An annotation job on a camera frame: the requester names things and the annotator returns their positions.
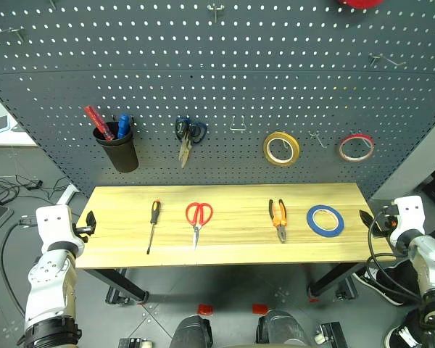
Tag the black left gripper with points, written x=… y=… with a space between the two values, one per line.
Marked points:
x=80 y=230

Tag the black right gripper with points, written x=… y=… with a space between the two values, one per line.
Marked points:
x=386 y=219

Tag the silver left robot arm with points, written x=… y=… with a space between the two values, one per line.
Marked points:
x=50 y=282

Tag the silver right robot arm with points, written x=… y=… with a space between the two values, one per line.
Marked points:
x=429 y=264

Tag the dark grey metal pegboard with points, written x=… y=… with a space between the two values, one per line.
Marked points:
x=217 y=72

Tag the blue tape roll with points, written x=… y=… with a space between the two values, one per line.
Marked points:
x=313 y=226

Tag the black table leg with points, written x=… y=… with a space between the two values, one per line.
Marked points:
x=333 y=281
x=119 y=282

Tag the black white sneaker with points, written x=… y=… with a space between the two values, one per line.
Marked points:
x=402 y=333
x=388 y=286

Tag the black orange screwdriver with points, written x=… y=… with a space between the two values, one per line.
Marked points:
x=155 y=210

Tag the red tape roll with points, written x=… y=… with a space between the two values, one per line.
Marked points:
x=348 y=158

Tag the black plastic cup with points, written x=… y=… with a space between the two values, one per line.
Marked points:
x=121 y=156

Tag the orange black pliers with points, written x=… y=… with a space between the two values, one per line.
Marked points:
x=280 y=223

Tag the small silver pegboard hook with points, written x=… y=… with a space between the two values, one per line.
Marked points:
x=317 y=138

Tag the yellow tape roll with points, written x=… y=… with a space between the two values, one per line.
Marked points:
x=270 y=156

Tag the white side table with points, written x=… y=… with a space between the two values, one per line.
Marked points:
x=7 y=139

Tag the blue black scissors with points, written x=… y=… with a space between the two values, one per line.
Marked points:
x=185 y=145

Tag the blue cased phone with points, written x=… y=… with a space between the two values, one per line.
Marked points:
x=0 y=124

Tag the dark rounded robot foot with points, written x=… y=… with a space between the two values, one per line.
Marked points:
x=281 y=330
x=192 y=331

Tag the red floor marker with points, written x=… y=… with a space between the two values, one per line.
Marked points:
x=205 y=309
x=260 y=309

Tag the long silver pegboard hook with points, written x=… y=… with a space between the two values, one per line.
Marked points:
x=386 y=59
x=7 y=32

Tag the red round object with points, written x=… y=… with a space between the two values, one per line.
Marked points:
x=359 y=3

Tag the silver double pegboard hook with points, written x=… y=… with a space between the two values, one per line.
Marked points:
x=215 y=11

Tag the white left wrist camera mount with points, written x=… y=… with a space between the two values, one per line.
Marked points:
x=56 y=226

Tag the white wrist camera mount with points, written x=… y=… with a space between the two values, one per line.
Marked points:
x=407 y=214
x=56 y=226

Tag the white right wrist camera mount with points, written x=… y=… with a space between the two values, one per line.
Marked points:
x=407 y=214

